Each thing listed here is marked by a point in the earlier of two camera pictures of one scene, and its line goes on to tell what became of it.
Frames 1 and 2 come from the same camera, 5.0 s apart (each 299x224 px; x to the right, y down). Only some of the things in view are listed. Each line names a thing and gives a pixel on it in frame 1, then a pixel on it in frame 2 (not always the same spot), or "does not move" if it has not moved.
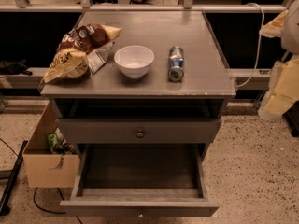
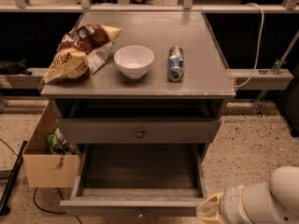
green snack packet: [52, 140] does not move
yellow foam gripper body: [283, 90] → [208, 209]
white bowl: [134, 60] does not move
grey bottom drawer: [140, 180] does not move
